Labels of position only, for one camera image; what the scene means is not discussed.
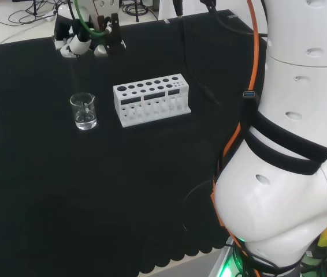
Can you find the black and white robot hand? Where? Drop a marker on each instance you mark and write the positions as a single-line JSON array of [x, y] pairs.
[[65, 29]]

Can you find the clear glass rod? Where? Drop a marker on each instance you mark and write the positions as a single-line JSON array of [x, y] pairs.
[[78, 67]]

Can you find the small clear glass beaker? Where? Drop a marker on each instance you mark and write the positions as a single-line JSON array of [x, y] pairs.
[[86, 124]]

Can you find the white test tube rack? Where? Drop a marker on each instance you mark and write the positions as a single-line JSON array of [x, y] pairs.
[[131, 123]]

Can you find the black tripod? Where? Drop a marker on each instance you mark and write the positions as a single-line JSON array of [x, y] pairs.
[[137, 11]]

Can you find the grey tape strip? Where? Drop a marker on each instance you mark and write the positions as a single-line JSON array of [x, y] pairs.
[[233, 16], [166, 21]]

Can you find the black cloth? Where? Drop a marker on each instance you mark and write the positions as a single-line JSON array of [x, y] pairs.
[[65, 187]]

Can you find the blue usb plug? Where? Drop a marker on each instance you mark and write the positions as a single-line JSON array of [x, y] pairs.
[[251, 94]]

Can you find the pale base board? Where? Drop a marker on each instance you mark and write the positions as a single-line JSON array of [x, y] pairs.
[[218, 266]]

